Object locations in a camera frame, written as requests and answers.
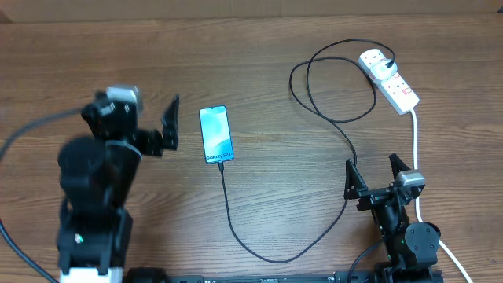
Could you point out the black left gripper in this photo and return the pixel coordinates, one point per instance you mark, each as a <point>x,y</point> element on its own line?
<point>152,139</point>

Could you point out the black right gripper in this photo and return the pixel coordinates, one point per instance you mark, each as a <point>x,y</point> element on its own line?
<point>354,185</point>

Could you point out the Samsung Galaxy smartphone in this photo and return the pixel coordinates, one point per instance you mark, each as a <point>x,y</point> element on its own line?
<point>217,141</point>

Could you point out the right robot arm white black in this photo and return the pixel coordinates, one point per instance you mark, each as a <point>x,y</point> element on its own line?
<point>411,246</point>

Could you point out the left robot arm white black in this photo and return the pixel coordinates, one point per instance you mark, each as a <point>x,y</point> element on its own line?
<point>96,175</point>

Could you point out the white charger plug adapter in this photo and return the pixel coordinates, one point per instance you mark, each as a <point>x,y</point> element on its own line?
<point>384,70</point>

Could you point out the white power strip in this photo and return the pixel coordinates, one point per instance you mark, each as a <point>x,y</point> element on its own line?
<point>397,91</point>

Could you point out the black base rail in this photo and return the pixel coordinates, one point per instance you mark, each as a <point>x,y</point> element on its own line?
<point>275,278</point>

